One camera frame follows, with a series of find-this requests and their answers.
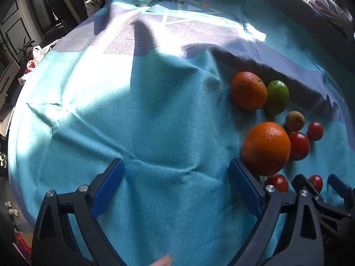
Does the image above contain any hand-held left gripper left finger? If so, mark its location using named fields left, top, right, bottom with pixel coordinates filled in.
left=31, top=158, right=126, bottom=266

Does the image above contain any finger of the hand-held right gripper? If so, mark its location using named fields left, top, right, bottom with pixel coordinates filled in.
left=318, top=173, right=355, bottom=220
left=292, top=174, right=324, bottom=201

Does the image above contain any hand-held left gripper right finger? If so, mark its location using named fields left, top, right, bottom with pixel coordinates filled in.
left=228, top=157, right=325, bottom=266

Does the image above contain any red tomato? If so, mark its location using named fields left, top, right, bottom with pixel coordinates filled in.
left=288, top=132, right=310, bottom=161
left=264, top=174, right=289, bottom=193
left=308, top=121, right=324, bottom=141
left=308, top=175, right=323, bottom=192

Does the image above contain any large orange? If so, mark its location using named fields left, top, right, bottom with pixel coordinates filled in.
left=242, top=121, right=291, bottom=176

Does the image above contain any brown kiwi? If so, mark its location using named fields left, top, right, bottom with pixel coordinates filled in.
left=285, top=111, right=306, bottom=133

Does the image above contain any green lime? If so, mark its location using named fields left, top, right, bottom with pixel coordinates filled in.
left=263, top=80, right=290, bottom=116

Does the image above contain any small dark-spotted orange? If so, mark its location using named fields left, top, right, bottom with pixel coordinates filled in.
left=231, top=71, right=268, bottom=111

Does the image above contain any person's left hand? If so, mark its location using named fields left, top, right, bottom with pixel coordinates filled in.
left=151, top=254, right=175, bottom=266

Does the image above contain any teal printed blanket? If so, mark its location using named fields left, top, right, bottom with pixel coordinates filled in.
left=8, top=0, right=355, bottom=266

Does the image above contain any white plastic bag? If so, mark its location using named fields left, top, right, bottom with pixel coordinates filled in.
left=26, top=39, right=60, bottom=70

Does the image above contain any green potted plant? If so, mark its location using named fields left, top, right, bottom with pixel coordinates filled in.
left=17, top=36, right=36, bottom=59

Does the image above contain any grey pillow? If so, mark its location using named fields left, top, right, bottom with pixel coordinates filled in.
left=307, top=0, right=350, bottom=36

